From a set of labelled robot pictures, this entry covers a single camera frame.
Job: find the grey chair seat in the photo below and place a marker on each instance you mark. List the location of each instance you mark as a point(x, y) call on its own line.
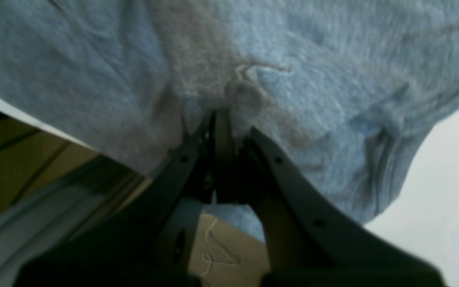
point(62, 210)

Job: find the grey t-shirt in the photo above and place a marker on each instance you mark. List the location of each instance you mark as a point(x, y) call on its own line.
point(349, 89)

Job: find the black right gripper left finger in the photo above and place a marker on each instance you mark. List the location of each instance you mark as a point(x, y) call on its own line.
point(148, 243)

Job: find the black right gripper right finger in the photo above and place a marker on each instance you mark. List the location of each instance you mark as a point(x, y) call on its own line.
point(310, 243)

